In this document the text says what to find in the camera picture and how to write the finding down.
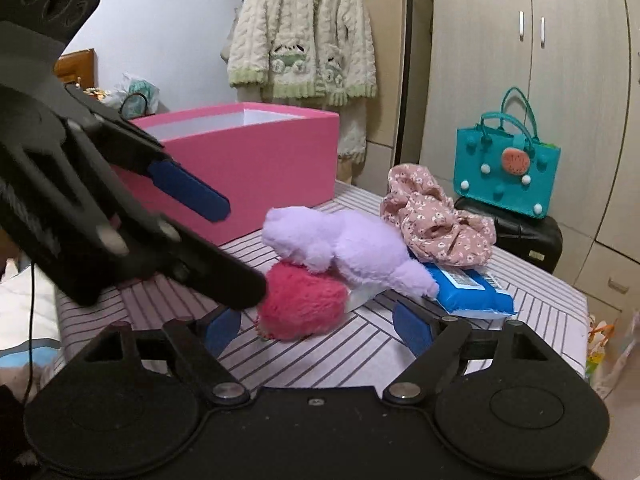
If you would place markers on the teal tote bag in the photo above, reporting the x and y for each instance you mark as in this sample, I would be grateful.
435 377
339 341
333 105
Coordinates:
502 162

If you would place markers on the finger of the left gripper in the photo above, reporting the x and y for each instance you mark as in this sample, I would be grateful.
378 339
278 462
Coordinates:
124 144
171 250

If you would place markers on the red fuzzy plush ball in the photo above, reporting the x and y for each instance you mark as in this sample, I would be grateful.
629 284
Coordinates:
299 304

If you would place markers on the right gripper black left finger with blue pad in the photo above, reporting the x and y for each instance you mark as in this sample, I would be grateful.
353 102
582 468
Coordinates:
197 345

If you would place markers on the pink cardboard box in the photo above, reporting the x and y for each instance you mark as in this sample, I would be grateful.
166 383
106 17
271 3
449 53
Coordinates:
260 156

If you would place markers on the wooden bed headboard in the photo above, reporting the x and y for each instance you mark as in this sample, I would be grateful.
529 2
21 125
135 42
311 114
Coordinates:
77 67

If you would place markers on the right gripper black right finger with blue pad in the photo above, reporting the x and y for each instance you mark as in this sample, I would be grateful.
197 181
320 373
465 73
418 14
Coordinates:
436 344

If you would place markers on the black suitcase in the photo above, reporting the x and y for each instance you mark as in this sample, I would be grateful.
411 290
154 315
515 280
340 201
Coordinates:
537 241

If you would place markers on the pink floral fabric scrunchie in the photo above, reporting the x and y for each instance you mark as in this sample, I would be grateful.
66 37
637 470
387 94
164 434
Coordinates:
433 228

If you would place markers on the cream fleece pajama jacket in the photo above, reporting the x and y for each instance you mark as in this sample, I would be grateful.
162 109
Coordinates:
318 50

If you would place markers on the white plastic bag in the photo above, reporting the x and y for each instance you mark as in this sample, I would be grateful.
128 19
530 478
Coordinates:
133 97

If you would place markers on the cream fleece pajama pants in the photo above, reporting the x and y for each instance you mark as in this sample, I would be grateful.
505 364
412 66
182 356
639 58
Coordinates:
352 144

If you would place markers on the blue wet wipes pack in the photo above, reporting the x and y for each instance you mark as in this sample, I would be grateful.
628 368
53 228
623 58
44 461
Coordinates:
471 293

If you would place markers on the purple plush toy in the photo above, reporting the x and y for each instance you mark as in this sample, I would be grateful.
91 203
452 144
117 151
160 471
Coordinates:
360 247

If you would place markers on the striped table cloth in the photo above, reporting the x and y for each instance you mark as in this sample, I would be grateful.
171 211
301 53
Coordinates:
365 349

